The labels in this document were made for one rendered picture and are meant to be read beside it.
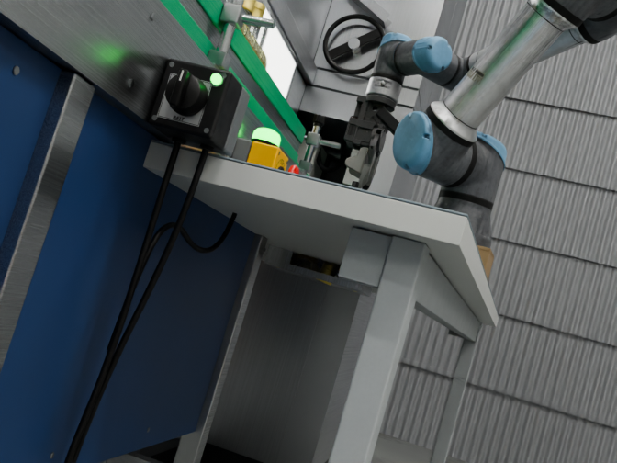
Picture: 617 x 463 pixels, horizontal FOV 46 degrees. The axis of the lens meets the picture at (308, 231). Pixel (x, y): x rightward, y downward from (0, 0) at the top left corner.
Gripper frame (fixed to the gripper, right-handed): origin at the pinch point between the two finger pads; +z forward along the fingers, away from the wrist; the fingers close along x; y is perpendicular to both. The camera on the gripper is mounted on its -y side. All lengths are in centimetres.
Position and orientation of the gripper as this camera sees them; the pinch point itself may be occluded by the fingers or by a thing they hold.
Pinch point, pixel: (365, 186)
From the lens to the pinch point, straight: 164.1
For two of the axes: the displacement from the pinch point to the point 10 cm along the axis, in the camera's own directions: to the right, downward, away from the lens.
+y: -9.4, -2.5, 2.2
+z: -2.8, 9.5, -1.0
